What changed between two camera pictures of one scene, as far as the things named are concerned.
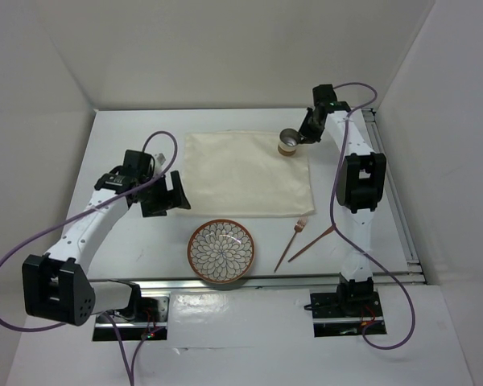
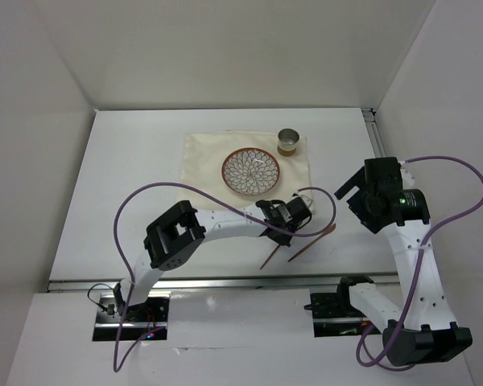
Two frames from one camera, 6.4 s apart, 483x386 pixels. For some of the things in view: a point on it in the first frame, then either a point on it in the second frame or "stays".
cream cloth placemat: x=243 y=173 stays
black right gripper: x=304 y=129 -> x=370 y=220
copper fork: x=298 y=227 -> x=271 y=255
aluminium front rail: x=260 y=281 stays
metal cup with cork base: x=288 y=140 stays
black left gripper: x=176 y=195 -> x=281 y=240
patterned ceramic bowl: x=220 y=251 -> x=250 y=170
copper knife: x=326 y=232 stays
